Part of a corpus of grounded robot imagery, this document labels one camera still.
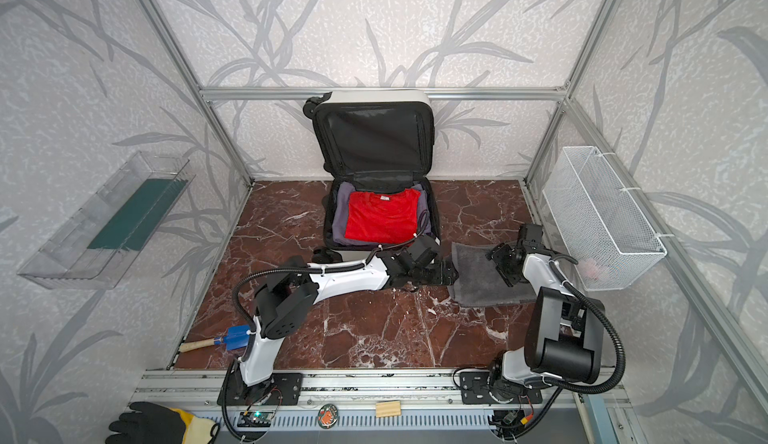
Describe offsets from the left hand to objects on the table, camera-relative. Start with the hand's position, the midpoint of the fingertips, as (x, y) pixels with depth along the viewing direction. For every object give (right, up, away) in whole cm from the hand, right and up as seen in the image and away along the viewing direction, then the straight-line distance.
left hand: (454, 270), depth 85 cm
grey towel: (+9, -5, +4) cm, 10 cm away
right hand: (+14, +4, +7) cm, 16 cm away
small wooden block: (-19, -30, -14) cm, 38 cm away
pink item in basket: (+32, +3, -13) cm, 34 cm away
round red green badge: (-32, -31, -16) cm, 48 cm away
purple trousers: (-36, +16, +16) cm, 43 cm away
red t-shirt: (-20, +15, +14) cm, 29 cm away
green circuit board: (-50, -33, -14) cm, 62 cm away
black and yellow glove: (-74, -31, -17) cm, 82 cm away
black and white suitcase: (-24, +38, +15) cm, 47 cm away
